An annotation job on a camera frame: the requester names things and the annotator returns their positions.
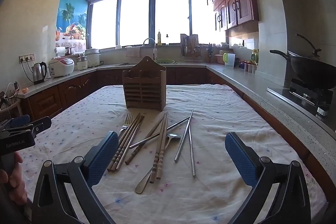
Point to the pink plastic basin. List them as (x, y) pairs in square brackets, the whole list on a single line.
[(219, 58)]

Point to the person's left hand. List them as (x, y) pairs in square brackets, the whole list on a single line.
[(14, 182)]

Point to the green and white plastic container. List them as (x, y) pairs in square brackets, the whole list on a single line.
[(229, 60)]

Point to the green wash basin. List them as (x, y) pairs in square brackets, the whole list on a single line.
[(166, 61)]

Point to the metal spoon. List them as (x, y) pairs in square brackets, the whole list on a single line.
[(172, 137)]

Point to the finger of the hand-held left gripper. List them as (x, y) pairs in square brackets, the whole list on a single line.
[(40, 123), (17, 120)]

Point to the hanging dish cloth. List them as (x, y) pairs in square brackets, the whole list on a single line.
[(133, 53)]

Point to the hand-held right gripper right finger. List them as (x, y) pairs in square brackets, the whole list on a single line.
[(240, 157)]

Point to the white cup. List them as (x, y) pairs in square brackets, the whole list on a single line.
[(119, 47)]

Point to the gas stove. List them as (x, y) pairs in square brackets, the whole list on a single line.
[(304, 98)]

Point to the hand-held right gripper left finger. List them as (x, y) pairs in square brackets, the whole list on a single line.
[(105, 154)]

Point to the small white steamer appliance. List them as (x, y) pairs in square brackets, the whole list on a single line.
[(82, 62)]

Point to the tropical fruit wall poster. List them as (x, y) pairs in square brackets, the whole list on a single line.
[(73, 16)]

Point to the steel electric kettle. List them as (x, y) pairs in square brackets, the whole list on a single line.
[(39, 73)]

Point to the metal chopstick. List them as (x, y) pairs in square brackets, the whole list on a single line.
[(157, 136), (185, 132), (191, 150)]

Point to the wall power outlet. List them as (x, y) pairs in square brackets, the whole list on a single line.
[(26, 58)]

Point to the paper towel roll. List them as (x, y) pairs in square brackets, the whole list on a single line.
[(60, 50)]

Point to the white and pink rice cooker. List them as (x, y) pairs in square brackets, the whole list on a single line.
[(62, 66)]

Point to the dish rack with cutting boards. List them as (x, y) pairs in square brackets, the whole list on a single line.
[(190, 47)]

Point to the yellow dish soap bottle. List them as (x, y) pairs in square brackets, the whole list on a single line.
[(159, 39)]

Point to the metal fork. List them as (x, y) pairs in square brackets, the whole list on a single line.
[(128, 120)]

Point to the green bottle with yellow cap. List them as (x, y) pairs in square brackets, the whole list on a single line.
[(254, 56)]

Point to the dark-tipped brown wooden chopstick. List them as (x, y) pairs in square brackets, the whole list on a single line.
[(147, 137)]

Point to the slatted wooden utensil holder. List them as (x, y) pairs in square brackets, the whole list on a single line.
[(144, 87)]

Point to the grey speckled kitchen countertop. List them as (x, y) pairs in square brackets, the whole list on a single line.
[(262, 90)]

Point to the black wok with lid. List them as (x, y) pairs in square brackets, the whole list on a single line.
[(312, 71)]

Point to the curved sink faucet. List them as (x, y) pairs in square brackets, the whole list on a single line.
[(153, 49)]

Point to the floral white tablecloth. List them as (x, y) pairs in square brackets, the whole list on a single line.
[(210, 108)]

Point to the kitchen window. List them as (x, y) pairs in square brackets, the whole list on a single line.
[(170, 16)]

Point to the white lidded cooker pot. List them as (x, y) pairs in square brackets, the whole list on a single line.
[(93, 57)]

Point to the row of white seasoning jars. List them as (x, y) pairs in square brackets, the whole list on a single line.
[(250, 67)]

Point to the light wooden turned-end chopstick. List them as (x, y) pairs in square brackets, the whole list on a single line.
[(160, 145), (164, 145)]

